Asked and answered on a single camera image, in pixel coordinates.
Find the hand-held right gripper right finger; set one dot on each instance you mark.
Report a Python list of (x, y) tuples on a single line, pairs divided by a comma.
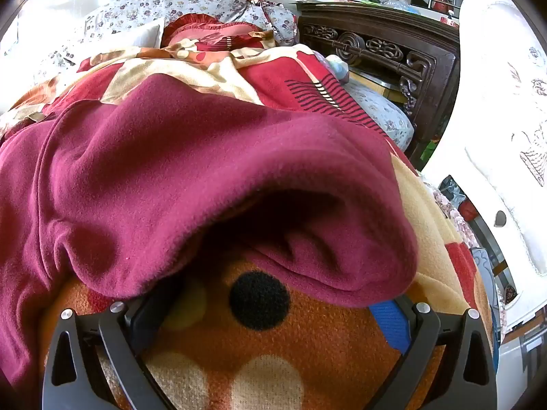
[(393, 322)]

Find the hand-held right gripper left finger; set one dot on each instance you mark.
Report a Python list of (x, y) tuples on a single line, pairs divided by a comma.
[(146, 322)]

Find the maroon fleece garment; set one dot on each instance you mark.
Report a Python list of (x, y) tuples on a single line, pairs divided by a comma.
[(192, 179)]

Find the orange red printed blanket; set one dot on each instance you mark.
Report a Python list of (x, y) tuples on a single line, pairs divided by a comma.
[(299, 350)]

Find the blue floral bed sheet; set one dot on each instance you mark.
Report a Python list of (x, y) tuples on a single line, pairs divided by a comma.
[(380, 115)]

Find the white embroidered cloth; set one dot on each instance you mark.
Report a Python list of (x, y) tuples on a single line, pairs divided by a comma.
[(491, 94)]

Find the pastel soft cloth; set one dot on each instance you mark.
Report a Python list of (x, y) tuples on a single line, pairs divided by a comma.
[(337, 67)]

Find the white pillow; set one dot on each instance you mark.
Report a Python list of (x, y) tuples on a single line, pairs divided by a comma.
[(141, 36)]

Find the carved dark wooden headboard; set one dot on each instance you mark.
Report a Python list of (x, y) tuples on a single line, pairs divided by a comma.
[(384, 30)]

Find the red ruffled pillow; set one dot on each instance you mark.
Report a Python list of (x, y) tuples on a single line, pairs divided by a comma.
[(201, 30)]

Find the grey floral quilt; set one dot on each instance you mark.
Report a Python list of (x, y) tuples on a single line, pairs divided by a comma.
[(171, 4)]

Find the red container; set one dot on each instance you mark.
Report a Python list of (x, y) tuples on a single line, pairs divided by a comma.
[(441, 2)]

